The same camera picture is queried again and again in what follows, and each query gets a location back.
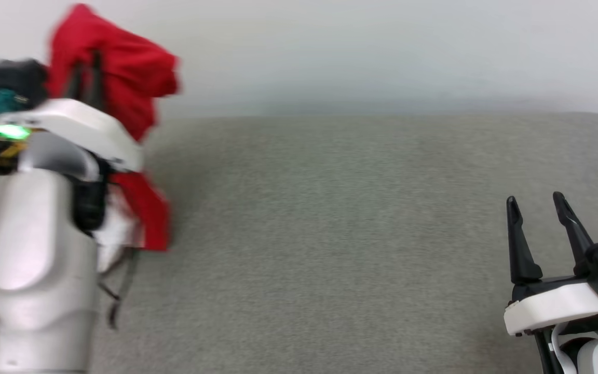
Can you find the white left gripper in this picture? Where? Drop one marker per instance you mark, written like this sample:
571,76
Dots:
81,122

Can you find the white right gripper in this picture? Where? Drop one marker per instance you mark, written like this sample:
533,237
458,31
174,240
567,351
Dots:
553,306

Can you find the red and white jersey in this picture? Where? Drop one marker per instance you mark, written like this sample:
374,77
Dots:
122,78

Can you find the grey fabric sofa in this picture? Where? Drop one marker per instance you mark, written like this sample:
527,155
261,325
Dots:
330,234

